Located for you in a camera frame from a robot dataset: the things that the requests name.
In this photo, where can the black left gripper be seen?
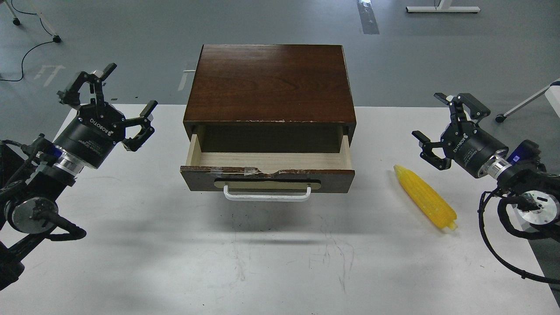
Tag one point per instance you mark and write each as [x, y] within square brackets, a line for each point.
[92, 133]

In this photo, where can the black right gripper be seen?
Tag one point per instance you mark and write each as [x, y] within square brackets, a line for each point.
[469, 146]

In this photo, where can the yellow plastic corn cob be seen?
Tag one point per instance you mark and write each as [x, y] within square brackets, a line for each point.
[426, 198]

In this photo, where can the wooden drawer with white handle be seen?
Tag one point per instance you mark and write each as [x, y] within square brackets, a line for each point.
[268, 176]

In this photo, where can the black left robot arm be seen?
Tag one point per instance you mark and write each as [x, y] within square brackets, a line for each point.
[34, 176]

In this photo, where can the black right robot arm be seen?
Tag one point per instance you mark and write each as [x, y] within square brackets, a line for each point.
[528, 195]

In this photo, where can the white furniture leg with caster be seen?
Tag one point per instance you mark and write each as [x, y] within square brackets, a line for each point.
[551, 92]

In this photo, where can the white table base foot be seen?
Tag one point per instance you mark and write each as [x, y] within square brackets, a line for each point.
[443, 6]

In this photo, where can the dark wooden cabinet box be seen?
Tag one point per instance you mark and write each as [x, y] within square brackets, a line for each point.
[270, 98]

